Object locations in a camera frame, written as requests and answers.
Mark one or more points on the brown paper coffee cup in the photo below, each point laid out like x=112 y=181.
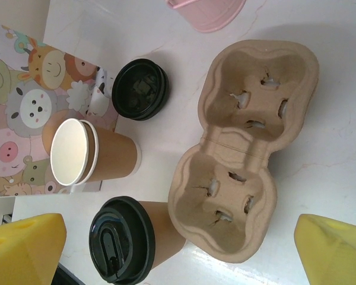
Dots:
x=166 y=225
x=68 y=151
x=115 y=154

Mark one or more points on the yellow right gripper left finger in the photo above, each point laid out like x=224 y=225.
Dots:
x=23 y=252

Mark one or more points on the brown pulp cup carrier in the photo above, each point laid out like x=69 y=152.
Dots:
x=225 y=154

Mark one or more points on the white cartoon animal paper bag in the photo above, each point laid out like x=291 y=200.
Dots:
x=32 y=104

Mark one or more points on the black plastic cup lid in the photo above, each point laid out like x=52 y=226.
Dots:
x=138 y=89
x=118 y=237

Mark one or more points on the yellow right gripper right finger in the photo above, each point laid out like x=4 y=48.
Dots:
x=338 y=255

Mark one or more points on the pink straw holder cup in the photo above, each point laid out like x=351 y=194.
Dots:
x=207 y=15

